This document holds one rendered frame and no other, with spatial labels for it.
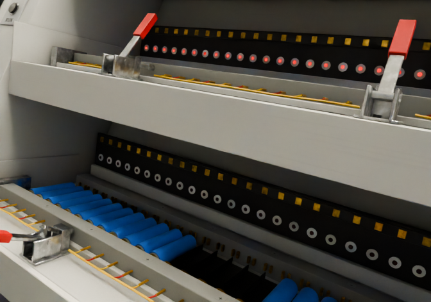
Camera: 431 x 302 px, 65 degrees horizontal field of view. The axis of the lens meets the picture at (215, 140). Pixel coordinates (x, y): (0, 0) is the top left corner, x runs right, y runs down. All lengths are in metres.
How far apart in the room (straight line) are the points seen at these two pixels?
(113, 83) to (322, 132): 0.22
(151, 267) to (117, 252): 0.04
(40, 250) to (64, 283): 0.05
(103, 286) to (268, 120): 0.21
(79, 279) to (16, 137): 0.26
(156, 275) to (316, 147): 0.18
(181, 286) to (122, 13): 0.47
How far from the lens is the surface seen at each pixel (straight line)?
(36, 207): 0.46
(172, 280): 0.32
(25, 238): 0.38
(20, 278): 0.39
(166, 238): 0.40
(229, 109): 0.28
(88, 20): 0.60
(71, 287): 0.35
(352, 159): 0.24
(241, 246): 0.41
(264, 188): 0.40
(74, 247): 0.40
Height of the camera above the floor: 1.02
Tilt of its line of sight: 9 degrees up
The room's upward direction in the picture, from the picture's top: 20 degrees clockwise
